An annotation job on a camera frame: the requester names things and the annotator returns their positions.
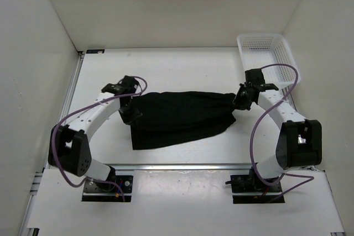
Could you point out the aluminium rail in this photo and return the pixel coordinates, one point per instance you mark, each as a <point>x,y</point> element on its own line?
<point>72,85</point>
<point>130,167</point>

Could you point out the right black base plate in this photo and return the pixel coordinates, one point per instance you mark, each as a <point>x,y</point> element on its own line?
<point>246,189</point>

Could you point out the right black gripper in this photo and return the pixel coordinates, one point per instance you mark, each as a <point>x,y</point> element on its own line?
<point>237,101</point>

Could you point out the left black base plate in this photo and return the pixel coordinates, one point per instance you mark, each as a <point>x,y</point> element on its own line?
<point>101,192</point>

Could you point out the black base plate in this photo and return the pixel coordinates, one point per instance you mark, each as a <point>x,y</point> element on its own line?
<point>246,189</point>
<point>101,192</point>

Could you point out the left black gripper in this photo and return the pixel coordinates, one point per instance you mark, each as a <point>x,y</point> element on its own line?
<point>134,116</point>

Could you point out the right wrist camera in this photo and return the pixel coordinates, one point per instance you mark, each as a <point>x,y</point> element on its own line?
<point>255,80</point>

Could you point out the aluminium front rail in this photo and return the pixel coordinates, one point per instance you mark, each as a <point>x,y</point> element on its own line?
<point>130,167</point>

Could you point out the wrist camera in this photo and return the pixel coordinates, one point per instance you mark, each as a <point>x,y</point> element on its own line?
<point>255,80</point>
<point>127,85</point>

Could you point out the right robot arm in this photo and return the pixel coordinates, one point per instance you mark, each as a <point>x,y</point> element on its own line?
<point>299,141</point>

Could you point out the small dark label sticker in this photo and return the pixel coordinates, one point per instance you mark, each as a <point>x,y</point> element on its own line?
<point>95,51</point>

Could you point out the aluminium left rail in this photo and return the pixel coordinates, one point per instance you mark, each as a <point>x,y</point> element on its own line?
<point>72,85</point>

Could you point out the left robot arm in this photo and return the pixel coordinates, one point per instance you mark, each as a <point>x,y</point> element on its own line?
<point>70,141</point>

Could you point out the black shorts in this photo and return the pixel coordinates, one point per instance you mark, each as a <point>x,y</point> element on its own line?
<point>171,118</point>

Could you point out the white perforated plastic basket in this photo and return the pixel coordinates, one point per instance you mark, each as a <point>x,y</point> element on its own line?
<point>270,50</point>

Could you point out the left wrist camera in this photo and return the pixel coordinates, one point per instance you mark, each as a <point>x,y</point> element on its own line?
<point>127,85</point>

